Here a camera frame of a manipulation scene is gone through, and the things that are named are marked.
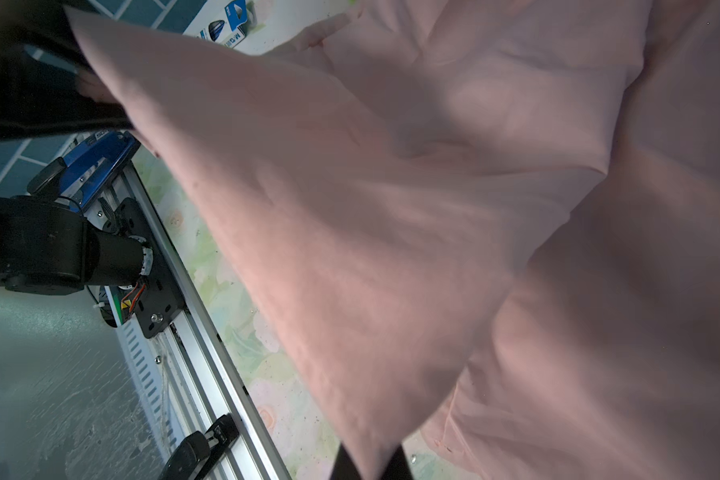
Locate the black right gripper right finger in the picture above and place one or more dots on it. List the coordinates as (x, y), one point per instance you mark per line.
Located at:
(398, 467)

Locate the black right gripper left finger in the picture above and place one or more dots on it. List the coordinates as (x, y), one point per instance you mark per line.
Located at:
(343, 467)

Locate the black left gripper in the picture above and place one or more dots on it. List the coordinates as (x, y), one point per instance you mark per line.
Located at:
(40, 60)

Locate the pink shorts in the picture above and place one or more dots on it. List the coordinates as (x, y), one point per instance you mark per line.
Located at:
(497, 222)

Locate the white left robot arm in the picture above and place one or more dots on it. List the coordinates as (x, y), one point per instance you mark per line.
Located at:
(47, 247)

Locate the blue white pen box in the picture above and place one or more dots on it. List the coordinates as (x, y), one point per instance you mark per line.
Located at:
(222, 22)

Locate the black handle on rail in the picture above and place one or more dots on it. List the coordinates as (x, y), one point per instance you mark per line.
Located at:
(198, 453)

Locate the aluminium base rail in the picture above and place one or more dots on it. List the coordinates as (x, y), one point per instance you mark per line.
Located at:
(184, 376)

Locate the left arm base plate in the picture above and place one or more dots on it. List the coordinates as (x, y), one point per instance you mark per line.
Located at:
(147, 276)

